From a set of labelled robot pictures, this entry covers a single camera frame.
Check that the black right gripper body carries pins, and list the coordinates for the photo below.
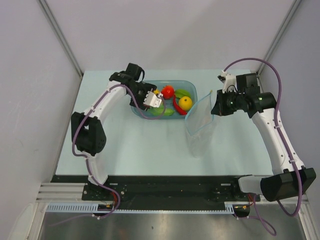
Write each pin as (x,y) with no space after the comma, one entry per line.
(228,102)

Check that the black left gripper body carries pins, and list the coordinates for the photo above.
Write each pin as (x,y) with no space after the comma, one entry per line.
(140,91)

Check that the clear zip top bag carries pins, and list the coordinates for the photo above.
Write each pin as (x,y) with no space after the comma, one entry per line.
(200,126)

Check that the green star fruit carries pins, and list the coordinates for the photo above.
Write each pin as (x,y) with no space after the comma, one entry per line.
(180,93)

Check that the yellow orange fruit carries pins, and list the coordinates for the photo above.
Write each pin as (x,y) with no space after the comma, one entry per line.
(185,103)

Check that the red chili pepper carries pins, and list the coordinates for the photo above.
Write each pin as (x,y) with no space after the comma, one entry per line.
(178,109)

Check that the yellow banana bunch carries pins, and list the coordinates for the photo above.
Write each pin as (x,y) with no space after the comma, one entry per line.
(156,92)

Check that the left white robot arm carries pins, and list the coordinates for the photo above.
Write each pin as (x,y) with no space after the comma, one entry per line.
(87,133)

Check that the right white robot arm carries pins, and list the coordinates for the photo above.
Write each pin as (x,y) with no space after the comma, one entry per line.
(290,175)

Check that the blue plastic food tub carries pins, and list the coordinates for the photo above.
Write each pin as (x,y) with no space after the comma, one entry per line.
(168,103)

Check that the red tomato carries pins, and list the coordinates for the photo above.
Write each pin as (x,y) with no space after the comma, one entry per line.
(168,92)

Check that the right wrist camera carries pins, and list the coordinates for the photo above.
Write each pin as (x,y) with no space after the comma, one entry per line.
(228,80)

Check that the left aluminium frame post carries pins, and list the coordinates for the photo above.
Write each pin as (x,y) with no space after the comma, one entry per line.
(56,28)

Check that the aluminium frame post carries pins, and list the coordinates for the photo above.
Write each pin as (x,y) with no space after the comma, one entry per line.
(296,4)
(56,28)

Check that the white slotted cable duct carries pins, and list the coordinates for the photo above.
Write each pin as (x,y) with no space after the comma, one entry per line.
(97,208)

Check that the right aluminium frame post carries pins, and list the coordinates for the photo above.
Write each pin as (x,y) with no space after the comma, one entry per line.
(296,4)

